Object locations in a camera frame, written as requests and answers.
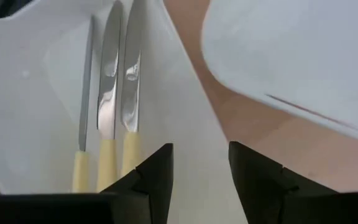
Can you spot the white plastic bin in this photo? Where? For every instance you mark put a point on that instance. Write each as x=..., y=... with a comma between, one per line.
x=26, y=109
x=291, y=46

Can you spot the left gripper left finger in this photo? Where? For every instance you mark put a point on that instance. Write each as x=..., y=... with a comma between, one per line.
x=157, y=186

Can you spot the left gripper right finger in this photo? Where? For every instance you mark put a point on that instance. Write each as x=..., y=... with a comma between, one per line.
x=253, y=186

